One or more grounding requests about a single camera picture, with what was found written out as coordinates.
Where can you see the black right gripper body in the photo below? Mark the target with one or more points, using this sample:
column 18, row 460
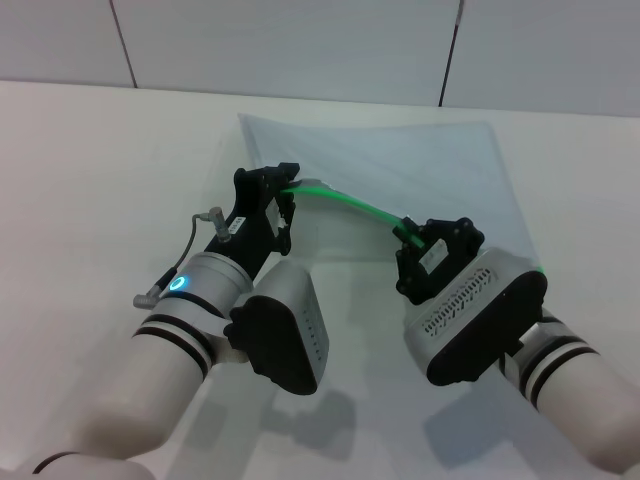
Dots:
column 445, row 267

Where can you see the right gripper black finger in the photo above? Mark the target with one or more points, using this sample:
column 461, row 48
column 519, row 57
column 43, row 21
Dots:
column 410, row 277
column 460, row 232

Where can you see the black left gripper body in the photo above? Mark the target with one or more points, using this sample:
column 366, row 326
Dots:
column 247, row 240

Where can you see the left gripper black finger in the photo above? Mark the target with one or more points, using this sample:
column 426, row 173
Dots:
column 257, row 182
column 285, row 242

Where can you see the transparent green-zip document bag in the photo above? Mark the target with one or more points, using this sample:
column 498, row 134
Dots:
column 390, row 160

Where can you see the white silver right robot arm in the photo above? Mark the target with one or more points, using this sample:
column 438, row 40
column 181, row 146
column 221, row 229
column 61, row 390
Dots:
column 575, row 390

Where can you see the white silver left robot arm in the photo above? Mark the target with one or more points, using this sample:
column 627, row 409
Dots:
column 150, row 390

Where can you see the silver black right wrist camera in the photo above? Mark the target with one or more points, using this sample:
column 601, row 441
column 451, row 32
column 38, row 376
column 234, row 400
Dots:
column 475, row 320

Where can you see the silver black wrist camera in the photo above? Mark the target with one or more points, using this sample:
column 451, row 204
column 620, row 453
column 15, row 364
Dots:
column 280, row 340
column 475, row 320

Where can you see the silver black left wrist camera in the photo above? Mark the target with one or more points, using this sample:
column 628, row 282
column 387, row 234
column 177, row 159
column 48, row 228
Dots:
column 280, row 340

